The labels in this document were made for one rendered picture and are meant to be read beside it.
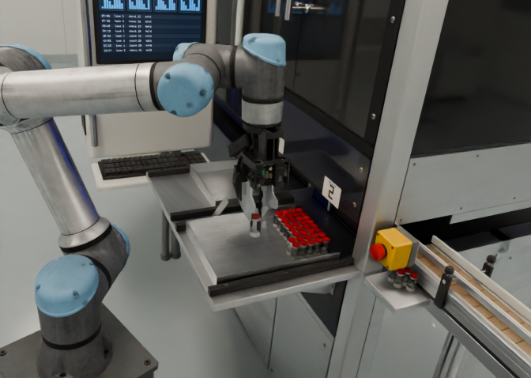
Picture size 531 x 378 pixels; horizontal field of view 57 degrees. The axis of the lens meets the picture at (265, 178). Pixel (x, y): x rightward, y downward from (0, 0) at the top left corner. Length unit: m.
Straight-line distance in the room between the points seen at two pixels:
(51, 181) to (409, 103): 0.76
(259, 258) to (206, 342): 1.06
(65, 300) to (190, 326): 1.40
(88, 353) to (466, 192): 0.99
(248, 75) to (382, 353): 1.03
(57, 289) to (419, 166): 0.83
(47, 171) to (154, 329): 1.42
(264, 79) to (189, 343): 1.63
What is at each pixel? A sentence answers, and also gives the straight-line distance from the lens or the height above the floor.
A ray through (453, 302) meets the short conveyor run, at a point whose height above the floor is 0.92.
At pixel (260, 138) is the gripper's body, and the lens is 0.88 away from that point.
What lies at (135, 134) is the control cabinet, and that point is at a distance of 1.98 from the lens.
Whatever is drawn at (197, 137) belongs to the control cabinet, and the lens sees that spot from 2.05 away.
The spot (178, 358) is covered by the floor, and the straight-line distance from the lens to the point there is 2.24.
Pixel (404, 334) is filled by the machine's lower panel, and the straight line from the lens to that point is 1.61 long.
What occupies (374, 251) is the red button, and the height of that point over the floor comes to 1.00.
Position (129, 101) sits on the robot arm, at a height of 1.40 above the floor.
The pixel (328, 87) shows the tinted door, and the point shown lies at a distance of 1.35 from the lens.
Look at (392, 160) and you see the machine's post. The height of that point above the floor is 1.21.
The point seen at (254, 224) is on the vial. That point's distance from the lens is 1.00.
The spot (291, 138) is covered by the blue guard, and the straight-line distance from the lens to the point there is 1.53.
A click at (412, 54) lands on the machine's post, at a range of 1.08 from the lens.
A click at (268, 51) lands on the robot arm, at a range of 0.84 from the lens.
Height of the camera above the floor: 1.65
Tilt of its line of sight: 27 degrees down
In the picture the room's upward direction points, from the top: 6 degrees clockwise
